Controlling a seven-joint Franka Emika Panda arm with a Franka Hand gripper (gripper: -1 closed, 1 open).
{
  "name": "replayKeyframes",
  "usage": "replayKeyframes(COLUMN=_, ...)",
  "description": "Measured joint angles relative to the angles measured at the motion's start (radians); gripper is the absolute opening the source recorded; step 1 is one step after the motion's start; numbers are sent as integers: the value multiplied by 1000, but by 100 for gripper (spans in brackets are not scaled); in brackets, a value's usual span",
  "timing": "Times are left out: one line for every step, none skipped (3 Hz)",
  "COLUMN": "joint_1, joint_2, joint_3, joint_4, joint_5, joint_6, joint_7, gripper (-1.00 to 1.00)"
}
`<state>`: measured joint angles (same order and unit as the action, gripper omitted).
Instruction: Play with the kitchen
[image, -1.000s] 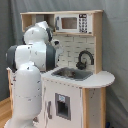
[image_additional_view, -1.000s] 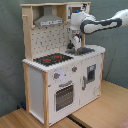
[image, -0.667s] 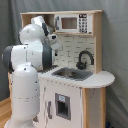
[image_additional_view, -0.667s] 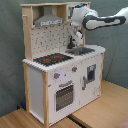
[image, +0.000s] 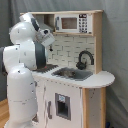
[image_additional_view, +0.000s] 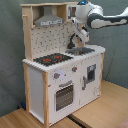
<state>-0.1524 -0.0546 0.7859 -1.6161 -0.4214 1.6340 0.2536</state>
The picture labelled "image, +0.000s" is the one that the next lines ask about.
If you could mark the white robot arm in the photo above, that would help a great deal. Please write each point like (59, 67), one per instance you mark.
(27, 53)

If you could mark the grey toy sink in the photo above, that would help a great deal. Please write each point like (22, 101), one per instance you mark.
(73, 74)

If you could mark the grey curtain backdrop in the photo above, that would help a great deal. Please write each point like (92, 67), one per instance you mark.
(114, 42)

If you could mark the white toy microwave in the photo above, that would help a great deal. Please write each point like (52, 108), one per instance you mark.
(74, 23)

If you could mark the white cabinet door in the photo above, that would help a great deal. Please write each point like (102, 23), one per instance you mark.
(63, 105)

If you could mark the black stovetop red burners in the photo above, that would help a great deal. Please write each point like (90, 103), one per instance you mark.
(47, 68)

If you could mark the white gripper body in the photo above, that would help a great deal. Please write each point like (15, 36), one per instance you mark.
(45, 37)

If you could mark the wooden toy kitchen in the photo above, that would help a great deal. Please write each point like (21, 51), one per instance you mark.
(79, 51)

